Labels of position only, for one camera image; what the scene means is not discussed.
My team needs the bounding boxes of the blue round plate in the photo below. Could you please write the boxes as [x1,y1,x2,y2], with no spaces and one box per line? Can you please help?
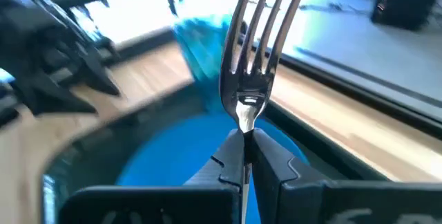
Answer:
[115,111,310,224]

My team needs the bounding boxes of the dark green plastic tray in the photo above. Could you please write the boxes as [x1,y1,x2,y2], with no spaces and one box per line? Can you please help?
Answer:
[41,82,391,224]

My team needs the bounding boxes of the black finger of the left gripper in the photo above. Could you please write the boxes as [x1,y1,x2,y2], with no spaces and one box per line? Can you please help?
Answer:
[68,33,122,97]
[10,68,98,116]

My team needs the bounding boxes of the silver metal fork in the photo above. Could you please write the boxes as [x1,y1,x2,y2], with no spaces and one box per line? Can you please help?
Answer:
[219,0,311,224]

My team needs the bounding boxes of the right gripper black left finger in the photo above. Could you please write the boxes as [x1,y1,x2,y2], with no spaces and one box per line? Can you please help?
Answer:
[58,129,247,224]

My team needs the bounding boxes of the teal faceted plastic cup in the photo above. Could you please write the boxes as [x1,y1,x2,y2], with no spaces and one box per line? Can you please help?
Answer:
[172,15,249,114]

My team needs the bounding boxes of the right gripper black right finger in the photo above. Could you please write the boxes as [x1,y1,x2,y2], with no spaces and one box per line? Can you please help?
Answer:
[250,128,442,224]

